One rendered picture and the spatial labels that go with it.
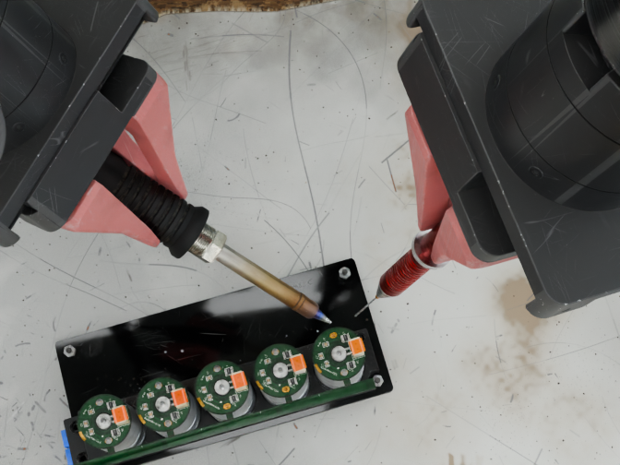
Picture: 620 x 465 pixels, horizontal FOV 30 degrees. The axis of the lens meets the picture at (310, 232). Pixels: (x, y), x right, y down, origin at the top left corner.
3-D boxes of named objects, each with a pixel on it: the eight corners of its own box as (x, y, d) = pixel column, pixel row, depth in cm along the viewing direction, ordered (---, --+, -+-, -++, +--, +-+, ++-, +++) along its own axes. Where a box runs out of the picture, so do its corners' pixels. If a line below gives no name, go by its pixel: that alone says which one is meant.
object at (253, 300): (89, 481, 58) (85, 480, 57) (58, 345, 60) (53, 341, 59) (393, 393, 59) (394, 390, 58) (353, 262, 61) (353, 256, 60)
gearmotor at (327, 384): (308, 352, 59) (305, 335, 54) (354, 339, 59) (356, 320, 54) (322, 399, 58) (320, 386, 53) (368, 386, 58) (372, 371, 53)
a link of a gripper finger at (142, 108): (259, 170, 48) (130, 39, 41) (172, 318, 47) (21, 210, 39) (149, 133, 52) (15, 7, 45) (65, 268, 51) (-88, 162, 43)
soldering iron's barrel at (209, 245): (316, 298, 52) (198, 221, 50) (328, 298, 51) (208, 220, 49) (301, 326, 52) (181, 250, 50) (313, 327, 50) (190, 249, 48)
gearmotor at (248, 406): (201, 383, 58) (189, 368, 53) (248, 370, 58) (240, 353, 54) (214, 430, 58) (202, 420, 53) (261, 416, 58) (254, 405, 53)
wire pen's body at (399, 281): (415, 297, 47) (543, 194, 38) (381, 306, 47) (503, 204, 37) (401, 261, 48) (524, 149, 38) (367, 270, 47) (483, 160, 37)
